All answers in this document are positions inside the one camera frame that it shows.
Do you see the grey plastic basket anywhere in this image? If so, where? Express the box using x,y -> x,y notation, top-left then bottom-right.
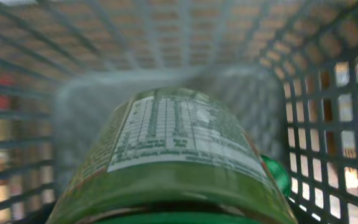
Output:
0,0 -> 358,223

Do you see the green lid jar with label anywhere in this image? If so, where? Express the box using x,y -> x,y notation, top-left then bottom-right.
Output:
261,155 -> 292,197

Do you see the green lid peanut butter jar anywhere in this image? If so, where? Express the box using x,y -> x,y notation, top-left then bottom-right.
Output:
48,88 -> 296,223

